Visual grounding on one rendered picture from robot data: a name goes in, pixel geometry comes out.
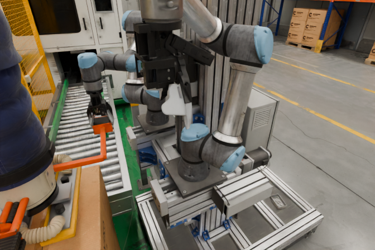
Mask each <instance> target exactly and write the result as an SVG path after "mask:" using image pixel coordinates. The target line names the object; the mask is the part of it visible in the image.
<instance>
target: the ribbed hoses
mask: <svg viewBox="0 0 375 250"><path fill-rule="evenodd" d="M70 161H72V158H71V157H70V156H69V155H66V154H64V155H63V154H62V155H61V154H59V155H58V154H57V155H54V158H53V161H52V164H56V163H64V162H70ZM69 173H72V169H67V170H62V174H69ZM64 224H65V218H64V217H63V216H61V215H58V216H55V217H54V218H53V219H52V220H51V222H50V223H49V225H48V226H47V227H42V228H38V229H37V228H36V229H28V228H26V227H25V225H24V227H23V226H21V227H22V228H20V229H19V232H21V234H22V238H23V239H25V241H26V245H28V244H35V243H36V242H37V243H39V242H43V241H46V240H48V239H51V238H54V237H56V235H57V234H59V233H60V231H61V230H62V228H63V226H64Z"/></svg>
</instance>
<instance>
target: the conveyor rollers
mask: <svg viewBox="0 0 375 250"><path fill-rule="evenodd" d="M102 84H103V93H104V94H108V92H107V85H106V82H105V83H102ZM90 100H91V98H90V95H88V94H87V93H86V90H85V89H84V86H83V85H80V86H71V87H68V90H67V94H66V98H65V103H64V107H63V110H62V115H61V120H60V124H59V129H58V132H57V136H56V141H55V148H56V150H55V155H57V154H58V155H59V154H61V155H62V154H63V155H64V154H66V155H69V156H70V157H71V158H72V160H78V159H81V158H86V157H90V156H96V155H100V134H95V135H94V131H93V129H92V128H91V126H90V124H89V120H88V116H87V113H86V111H87V108H88V104H89V102H90ZM112 128H113V125H112ZM106 145H107V158H106V159H104V160H106V161H103V162H97V163H94V164H90V165H85V166H82V167H81V168H82V169H83V168H86V167H91V166H95V165H100V168H103V167H107V166H112V165H116V164H119V159H118V158H115V157H118V153H117V151H116V150H117V146H116V140H115V135H114V129H113V132H109V137H108V138H106ZM113 145H114V146H113ZM108 146H109V147H108ZM95 149H96V150H95ZM90 150H91V151H90ZM85 151H86V152H85ZM113 151H115V152H113ZM80 152H81V153H80ZM108 152H110V153H108ZM72 154H73V155H72ZM110 158H114V159H111V160H107V159H110ZM120 168H121V167H120V166H119V165H116V166H112V167H107V168H104V169H101V172H102V176H103V175H107V174H111V173H114V172H118V171H120ZM120 179H122V175H121V173H117V174H113V175H109V176H105V177H103V180H104V183H105V184H106V183H108V182H112V181H116V180H120ZM105 188H106V191H107V192H110V191H113V190H117V189H121V188H123V183H122V181H119V182H115V183H113V184H109V185H105Z"/></svg>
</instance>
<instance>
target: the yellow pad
mask: <svg viewBox="0 0 375 250"><path fill-rule="evenodd" d="M80 179H81V166H80V167H75V168H72V173H69V174H62V171H57V172H56V175H55V180H56V182H57V184H58V185H60V184H64V183H67V182H72V189H71V197H70V200H67V201H63V202H60V203H56V204H52V205H49V207H48V210H47V214H46V219H45V224H44V227H47V226H48V225H49V223H50V222H51V220H52V219H53V218H54V217H55V216H58V215H61V216H63V217H64V218H65V224H64V226H63V227H62V230H61V231H60V233H59V234H57V235H56V237H54V238H51V239H48V240H46V241H43V242H40V245H41V246H42V247H43V246H46V245H49V244H53V243H56V242H59V241H63V240H65V239H69V238H72V237H75V233H76V221H77V214H78V203H79V191H80Z"/></svg>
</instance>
